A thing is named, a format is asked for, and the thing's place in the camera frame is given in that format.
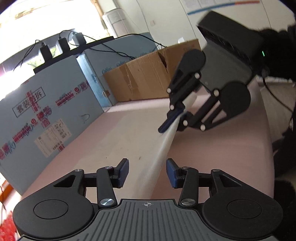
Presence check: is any white fabric shopping bag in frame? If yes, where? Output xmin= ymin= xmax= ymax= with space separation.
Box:
xmin=83 ymin=92 xmax=197 ymax=202

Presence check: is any black sleeved right forearm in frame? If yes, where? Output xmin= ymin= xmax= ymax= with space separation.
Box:
xmin=257 ymin=25 xmax=295 ymax=82

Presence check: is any red patterned paper bag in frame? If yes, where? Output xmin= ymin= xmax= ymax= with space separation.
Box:
xmin=0 ymin=211 xmax=16 ymax=241

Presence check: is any open brown storage carton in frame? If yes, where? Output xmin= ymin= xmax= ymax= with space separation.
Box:
xmin=103 ymin=39 xmax=201 ymax=102

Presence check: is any white air conditioner unit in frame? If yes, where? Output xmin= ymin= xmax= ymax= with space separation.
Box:
xmin=102 ymin=8 xmax=134 ymax=38

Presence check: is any large blue printed carton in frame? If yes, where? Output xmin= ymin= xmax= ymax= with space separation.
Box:
xmin=1 ymin=57 xmax=103 ymax=194

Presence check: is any orange tray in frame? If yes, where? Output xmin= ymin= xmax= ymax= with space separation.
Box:
xmin=0 ymin=180 xmax=14 ymax=203

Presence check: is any black power adapter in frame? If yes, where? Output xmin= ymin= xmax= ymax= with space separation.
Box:
xmin=72 ymin=33 xmax=86 ymax=46
xmin=39 ymin=45 xmax=53 ymax=62
xmin=56 ymin=38 xmax=70 ymax=54

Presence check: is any black shelf board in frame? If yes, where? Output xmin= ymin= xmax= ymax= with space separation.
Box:
xmin=33 ymin=37 xmax=114 ymax=74

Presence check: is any wall information poster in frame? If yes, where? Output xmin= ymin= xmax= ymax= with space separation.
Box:
xmin=181 ymin=0 xmax=260 ymax=16

